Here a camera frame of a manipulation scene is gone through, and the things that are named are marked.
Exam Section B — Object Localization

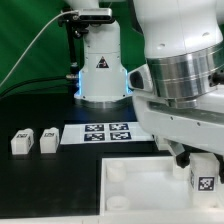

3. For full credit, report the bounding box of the mounted grey camera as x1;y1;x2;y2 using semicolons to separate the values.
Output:
73;8;112;23

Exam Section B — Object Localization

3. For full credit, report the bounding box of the white sheet with tags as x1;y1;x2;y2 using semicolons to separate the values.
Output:
61;122;153;145

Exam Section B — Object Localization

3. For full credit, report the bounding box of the black cable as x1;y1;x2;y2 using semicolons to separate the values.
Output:
0;74;80;100

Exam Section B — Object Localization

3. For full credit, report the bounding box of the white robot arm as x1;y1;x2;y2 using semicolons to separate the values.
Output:
65;0;224;167

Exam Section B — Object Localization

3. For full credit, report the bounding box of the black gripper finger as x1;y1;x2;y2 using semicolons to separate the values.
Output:
217;155;224;184
154;135;190;168

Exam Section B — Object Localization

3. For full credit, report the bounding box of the black camera stand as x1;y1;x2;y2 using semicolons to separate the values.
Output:
58;14;88;81

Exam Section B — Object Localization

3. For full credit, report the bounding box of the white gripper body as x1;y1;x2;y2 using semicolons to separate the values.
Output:
133;91;224;155

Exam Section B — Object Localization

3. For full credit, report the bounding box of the white square table top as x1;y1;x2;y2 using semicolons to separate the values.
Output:
99;155;224;221

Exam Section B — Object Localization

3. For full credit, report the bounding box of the white camera cable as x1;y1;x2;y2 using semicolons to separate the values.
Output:
0;9;78;89

